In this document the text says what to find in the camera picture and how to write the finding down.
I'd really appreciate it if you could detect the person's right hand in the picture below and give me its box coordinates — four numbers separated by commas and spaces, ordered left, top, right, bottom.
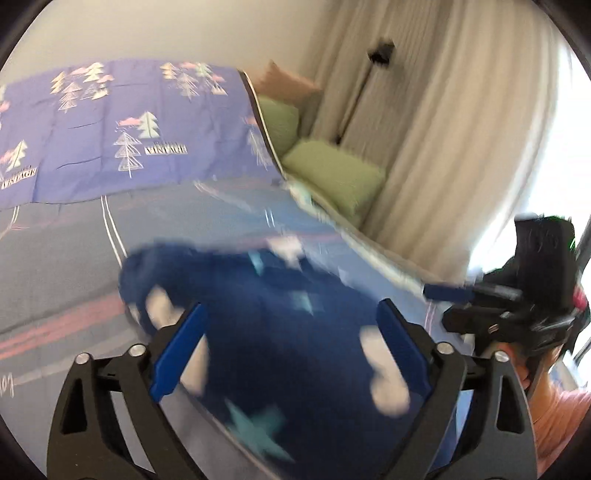
505, 342, 561, 409

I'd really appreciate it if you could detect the peach pillow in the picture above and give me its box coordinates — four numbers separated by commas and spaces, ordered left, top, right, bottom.
255, 60, 324, 106

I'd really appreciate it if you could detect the striped blue bed sheet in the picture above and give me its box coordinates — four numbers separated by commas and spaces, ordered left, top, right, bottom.
0, 178, 462, 480

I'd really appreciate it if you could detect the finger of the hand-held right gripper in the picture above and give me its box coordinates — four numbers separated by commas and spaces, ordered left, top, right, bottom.
422, 281, 485, 304

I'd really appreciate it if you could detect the small green pillow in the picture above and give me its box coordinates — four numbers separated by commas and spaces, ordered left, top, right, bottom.
256, 96, 301, 158

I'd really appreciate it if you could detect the cream curtain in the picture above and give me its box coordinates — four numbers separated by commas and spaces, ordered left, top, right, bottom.
295, 0, 575, 282

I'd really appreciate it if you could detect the large green pillow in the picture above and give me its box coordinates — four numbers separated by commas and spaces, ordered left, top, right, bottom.
281, 140, 387, 219

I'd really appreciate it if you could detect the navy star print fleece garment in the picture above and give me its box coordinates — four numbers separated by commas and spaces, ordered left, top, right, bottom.
117, 237, 462, 480

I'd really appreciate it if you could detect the person's right forearm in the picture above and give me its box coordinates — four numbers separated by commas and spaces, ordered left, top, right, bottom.
530, 376, 591, 464

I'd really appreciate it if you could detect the black camera stand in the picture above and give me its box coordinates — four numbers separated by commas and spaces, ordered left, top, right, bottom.
335, 40, 396, 145

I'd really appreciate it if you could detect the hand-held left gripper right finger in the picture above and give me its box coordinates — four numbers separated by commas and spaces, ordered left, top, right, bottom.
376, 299, 539, 480

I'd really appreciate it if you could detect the purple tree print quilt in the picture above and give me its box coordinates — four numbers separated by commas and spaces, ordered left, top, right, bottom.
0, 59, 286, 211

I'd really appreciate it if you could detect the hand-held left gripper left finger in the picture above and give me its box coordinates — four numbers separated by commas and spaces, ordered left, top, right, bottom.
46, 304, 207, 480

